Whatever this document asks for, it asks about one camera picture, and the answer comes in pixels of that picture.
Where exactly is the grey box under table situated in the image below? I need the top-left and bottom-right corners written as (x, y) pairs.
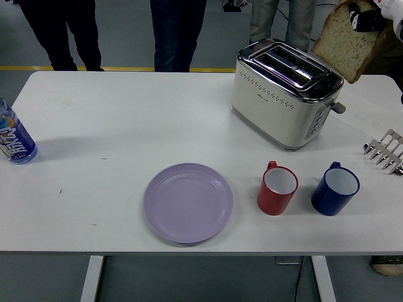
top-left (276, 256), bottom-right (304, 265)

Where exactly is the metal toast rack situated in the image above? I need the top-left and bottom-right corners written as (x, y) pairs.
top-left (363, 128), bottom-right (403, 176)

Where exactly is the person in blue jeans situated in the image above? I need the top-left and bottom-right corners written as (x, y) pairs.
top-left (150, 0), bottom-right (208, 73)

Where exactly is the person in grey trousers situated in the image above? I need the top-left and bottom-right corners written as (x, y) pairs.
top-left (249, 0), bottom-right (317, 53)

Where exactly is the blue-label plastic drink bottle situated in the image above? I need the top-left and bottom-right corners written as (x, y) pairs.
top-left (0, 96), bottom-right (39, 165)

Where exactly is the black power strip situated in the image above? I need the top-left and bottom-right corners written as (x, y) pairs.
top-left (222, 0), bottom-right (243, 13)

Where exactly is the person in black trousers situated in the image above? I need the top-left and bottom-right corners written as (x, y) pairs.
top-left (18, 0), bottom-right (105, 72)

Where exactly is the beige shoe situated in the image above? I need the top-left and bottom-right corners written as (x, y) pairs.
top-left (370, 262), bottom-right (403, 277)

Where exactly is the blue enamel mug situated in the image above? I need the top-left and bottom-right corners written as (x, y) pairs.
top-left (310, 161), bottom-right (360, 217)

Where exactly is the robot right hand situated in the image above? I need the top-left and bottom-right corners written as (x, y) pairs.
top-left (348, 0), bottom-right (403, 34)

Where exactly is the black table control panel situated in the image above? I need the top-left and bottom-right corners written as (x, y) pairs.
top-left (371, 255), bottom-right (403, 264)

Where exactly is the black cable under table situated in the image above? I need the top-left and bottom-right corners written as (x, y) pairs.
top-left (294, 256), bottom-right (305, 302)

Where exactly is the white table leg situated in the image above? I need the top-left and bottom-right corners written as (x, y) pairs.
top-left (80, 255), bottom-right (105, 302)
top-left (311, 255), bottom-right (337, 302)

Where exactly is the person in olive trousers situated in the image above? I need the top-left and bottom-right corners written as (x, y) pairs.
top-left (358, 18), bottom-right (403, 92)

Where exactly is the white paper sheet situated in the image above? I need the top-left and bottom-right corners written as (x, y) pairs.
top-left (326, 85), bottom-right (390, 146)

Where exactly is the red enamel mug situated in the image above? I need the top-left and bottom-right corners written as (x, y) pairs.
top-left (256, 160), bottom-right (299, 216)

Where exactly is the lilac round plate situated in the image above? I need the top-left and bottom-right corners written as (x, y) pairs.
top-left (143, 162), bottom-right (234, 245)

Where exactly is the cream and chrome toaster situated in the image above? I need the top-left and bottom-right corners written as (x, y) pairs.
top-left (230, 37), bottom-right (346, 153)

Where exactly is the slice of brown bread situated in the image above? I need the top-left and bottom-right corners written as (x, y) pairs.
top-left (310, 0), bottom-right (389, 84)

